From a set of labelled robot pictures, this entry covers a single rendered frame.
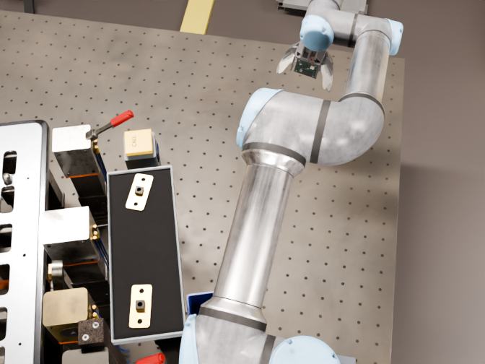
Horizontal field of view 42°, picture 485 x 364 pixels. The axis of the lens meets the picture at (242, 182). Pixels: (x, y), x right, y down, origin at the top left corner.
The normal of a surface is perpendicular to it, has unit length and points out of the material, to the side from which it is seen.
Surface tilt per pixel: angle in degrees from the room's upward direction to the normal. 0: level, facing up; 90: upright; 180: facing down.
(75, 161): 90
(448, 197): 0
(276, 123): 16
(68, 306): 0
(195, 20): 0
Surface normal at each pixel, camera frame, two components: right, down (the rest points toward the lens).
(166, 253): 0.00, -0.51
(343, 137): 0.23, 0.22
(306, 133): -0.17, 0.15
